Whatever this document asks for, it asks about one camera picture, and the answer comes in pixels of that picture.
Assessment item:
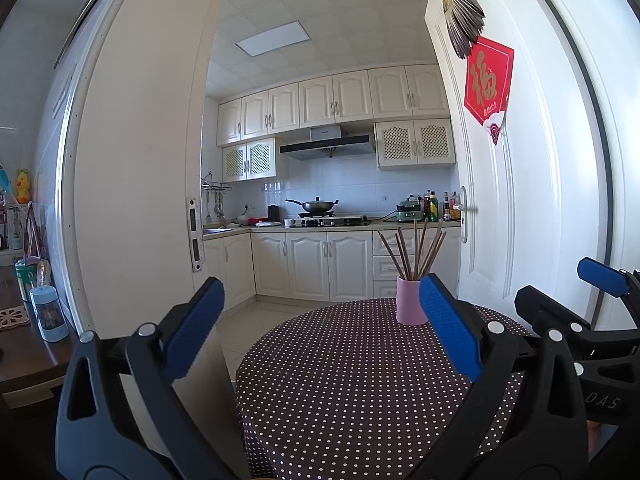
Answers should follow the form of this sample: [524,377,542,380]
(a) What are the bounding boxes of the light blue water bottle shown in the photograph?
[30,285,69,343]

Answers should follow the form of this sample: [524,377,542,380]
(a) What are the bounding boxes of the flat ceiling light panel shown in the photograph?
[235,21,313,55]

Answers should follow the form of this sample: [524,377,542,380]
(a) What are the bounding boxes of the white lattice door cabinet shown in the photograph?
[374,118,457,168]
[221,136,277,183]

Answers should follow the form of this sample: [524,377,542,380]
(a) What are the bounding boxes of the person's right hand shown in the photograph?
[586,420,601,461]

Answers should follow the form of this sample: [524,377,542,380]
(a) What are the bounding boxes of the green tumbler cup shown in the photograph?
[14,259,43,306]

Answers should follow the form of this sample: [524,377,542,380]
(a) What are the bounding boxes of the dark wooden desk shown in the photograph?
[0,265,83,411]

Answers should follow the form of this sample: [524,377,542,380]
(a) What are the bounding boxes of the white kitchen cabinets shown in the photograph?
[202,227,462,303]
[216,64,451,147]

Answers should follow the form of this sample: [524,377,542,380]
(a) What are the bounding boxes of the black gas stove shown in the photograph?
[298,215,372,227]

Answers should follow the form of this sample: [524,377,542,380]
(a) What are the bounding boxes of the pink cup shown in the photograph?
[396,275,430,326]

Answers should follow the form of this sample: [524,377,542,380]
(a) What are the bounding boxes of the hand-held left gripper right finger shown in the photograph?
[418,272,591,480]

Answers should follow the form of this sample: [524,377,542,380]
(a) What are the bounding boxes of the bunch of wooden chopsticks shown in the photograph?
[377,218,447,281]

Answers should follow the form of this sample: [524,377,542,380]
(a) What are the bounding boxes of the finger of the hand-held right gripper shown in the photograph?
[577,256,640,331]
[515,285,640,361]

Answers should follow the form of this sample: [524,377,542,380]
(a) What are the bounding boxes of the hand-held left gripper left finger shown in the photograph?
[55,276,251,480]

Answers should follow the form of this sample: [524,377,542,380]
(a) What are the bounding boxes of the silver door handle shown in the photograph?
[457,186,478,244]

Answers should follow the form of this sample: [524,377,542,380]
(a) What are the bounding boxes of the steel wok with lid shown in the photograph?
[286,196,340,213]

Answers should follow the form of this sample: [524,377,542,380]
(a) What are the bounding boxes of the brown polka dot tablecloth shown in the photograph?
[235,297,533,480]

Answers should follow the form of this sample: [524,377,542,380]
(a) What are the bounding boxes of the white upper kitchen cabinets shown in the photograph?
[216,64,451,147]

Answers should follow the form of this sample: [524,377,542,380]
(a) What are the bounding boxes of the black range hood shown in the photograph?
[279,125,377,161]

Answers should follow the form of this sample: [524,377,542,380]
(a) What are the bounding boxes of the dark feather fan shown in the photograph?
[435,0,487,59]

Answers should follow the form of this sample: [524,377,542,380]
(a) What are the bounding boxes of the wall utensil rack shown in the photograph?
[201,172,233,223]

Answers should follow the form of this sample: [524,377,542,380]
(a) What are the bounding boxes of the plain white door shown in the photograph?
[60,0,241,341]

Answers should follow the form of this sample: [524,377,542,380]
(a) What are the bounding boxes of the white lower kitchen cabinets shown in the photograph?
[202,227,462,303]

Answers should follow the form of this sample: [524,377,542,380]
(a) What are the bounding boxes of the white panelled door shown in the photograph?
[424,0,621,331]

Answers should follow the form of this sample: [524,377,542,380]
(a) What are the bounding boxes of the red paper door poster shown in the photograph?
[463,36,516,146]

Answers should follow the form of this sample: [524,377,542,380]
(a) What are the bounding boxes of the metal door lock plate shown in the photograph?
[186,197,207,273]

